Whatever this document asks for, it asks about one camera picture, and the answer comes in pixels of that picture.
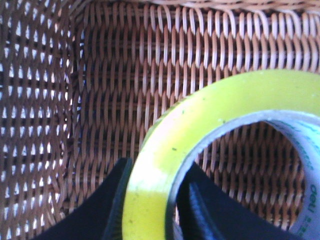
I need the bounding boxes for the brown wicker basket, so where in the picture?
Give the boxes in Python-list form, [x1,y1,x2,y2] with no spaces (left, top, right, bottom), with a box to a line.
[0,0,320,240]

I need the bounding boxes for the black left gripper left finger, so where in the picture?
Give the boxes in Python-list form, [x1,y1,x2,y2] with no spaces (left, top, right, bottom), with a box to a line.
[34,158,133,240]

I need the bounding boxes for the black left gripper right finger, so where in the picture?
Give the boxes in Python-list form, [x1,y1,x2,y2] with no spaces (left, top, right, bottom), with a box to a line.
[176,163,301,240]

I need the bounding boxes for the yellow packing tape roll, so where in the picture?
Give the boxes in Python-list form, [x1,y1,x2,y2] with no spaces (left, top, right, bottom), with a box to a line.
[122,69,320,240]

